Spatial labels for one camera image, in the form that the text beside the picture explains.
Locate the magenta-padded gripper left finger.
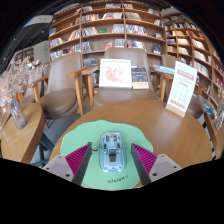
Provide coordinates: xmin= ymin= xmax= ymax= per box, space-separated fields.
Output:
xmin=42 ymin=142 xmax=93 ymax=186

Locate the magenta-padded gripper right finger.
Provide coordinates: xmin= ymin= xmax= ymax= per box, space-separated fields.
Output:
xmin=130 ymin=142 xmax=183 ymax=186

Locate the transparent computer mouse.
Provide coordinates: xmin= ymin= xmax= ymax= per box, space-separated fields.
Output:
xmin=99 ymin=131 xmax=128 ymax=174

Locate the green cloud-shaped mouse pad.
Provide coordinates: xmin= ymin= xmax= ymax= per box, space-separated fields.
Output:
xmin=59 ymin=119 xmax=154 ymax=191

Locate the round wooden side table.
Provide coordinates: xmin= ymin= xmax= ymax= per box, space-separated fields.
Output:
xmin=203 ymin=111 xmax=224 ymax=160
xmin=0 ymin=102 xmax=47 ymax=164

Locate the glass vase with dried flowers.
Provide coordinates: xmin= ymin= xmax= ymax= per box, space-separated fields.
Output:
xmin=0 ymin=58 xmax=44 ymax=130
xmin=214 ymin=99 xmax=224 ymax=132

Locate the white sign on wooden stand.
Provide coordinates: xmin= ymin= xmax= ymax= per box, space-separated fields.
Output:
xmin=165 ymin=60 xmax=198 ymax=118

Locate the pile of magazines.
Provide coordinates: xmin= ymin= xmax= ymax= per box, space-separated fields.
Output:
xmin=198 ymin=94 xmax=218 ymax=118

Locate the dark blue book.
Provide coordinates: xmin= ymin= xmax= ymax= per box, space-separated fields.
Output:
xmin=131 ymin=66 xmax=150 ymax=90

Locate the white framed picture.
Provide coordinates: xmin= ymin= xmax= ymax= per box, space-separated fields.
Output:
xmin=98 ymin=58 xmax=133 ymax=89

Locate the stack of teal books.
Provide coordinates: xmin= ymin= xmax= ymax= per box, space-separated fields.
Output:
xmin=153 ymin=64 xmax=176 ymax=76

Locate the small wooden shelf unit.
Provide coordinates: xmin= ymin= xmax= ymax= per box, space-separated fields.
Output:
xmin=14 ymin=46 xmax=36 ymax=65

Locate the curved wooden bookshelf unit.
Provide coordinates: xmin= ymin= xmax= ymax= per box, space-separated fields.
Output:
xmin=161 ymin=13 xmax=224 ymax=101

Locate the large wooden bookshelf unit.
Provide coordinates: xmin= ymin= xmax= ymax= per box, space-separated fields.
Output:
xmin=48 ymin=0 xmax=167 ymax=68

